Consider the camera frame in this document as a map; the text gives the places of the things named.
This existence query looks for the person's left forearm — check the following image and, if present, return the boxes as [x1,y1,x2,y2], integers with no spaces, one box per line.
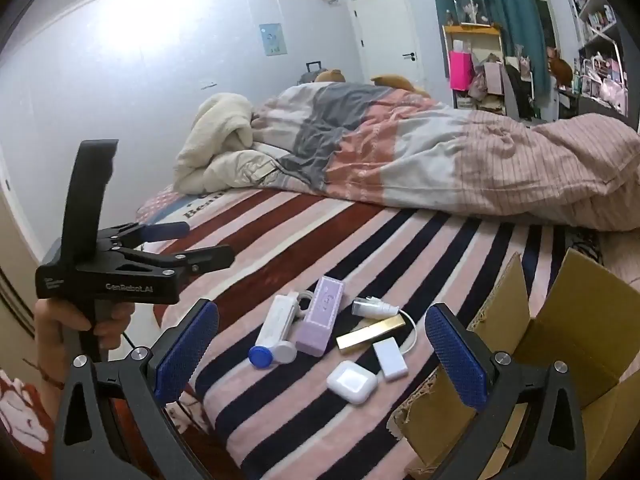
[22,354,68,428]

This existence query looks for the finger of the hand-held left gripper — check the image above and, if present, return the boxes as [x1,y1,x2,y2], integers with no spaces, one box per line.
[98,221,191,251]
[116,244,236,282]

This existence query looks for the blue wall poster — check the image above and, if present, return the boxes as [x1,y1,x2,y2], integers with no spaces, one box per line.
[259,23,288,56]

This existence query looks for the purple rectangular box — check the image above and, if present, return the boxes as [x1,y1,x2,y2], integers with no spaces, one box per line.
[295,275,347,358]

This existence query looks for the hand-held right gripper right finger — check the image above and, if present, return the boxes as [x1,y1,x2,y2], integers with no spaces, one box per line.
[424,302,601,480]

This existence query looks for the white cable adapter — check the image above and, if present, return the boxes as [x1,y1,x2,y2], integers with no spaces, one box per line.
[372,310,420,381]

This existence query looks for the dark chair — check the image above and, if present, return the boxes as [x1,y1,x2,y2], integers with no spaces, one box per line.
[502,57,536,121]

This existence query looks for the cardboard box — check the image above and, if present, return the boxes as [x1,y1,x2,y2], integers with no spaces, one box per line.
[387,247,640,480]

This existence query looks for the white cable with adapter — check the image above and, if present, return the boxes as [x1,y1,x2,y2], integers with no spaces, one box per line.
[352,297,402,319]

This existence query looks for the yellow wooden shelf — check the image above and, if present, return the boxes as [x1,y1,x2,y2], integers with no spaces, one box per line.
[442,24,506,111]

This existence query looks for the red patterned clothing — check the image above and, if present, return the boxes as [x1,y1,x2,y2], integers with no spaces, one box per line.
[0,367,56,461]

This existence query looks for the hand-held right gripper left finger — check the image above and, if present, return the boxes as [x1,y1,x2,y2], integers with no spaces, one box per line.
[52,298,221,480]

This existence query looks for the gold rectangular case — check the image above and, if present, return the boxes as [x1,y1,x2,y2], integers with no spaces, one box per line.
[336,316,407,353]

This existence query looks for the white door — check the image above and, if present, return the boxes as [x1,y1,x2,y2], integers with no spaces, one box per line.
[350,0,426,92]

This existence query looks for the brown teddy bear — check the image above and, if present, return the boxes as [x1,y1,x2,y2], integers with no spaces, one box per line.
[547,47,575,86]

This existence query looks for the white case with blue cap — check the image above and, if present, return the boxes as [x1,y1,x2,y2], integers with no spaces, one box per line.
[248,292,316,371]

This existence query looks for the cluttered bookshelf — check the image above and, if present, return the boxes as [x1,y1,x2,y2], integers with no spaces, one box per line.
[560,0,640,116]

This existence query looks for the pink gift bag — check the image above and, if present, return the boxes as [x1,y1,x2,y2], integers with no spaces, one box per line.
[448,50,473,92]

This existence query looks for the red cord bracelet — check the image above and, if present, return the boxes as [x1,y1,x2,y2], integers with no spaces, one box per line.
[22,359,66,391]

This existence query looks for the cream fleece blanket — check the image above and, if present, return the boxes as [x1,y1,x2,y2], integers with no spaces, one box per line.
[172,92,291,193]

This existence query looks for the pink grey patchwork duvet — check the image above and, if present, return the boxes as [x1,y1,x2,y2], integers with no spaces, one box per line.
[250,81,640,233]

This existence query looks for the striped plush blanket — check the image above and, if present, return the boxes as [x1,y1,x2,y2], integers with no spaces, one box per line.
[135,185,606,480]

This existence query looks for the white earbuds case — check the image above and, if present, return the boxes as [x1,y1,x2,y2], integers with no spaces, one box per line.
[326,361,378,405]

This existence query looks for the glass display case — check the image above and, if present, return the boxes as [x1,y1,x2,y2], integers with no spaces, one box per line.
[447,0,488,27]

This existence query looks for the person's left hand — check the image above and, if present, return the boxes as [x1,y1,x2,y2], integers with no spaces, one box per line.
[32,301,135,356]

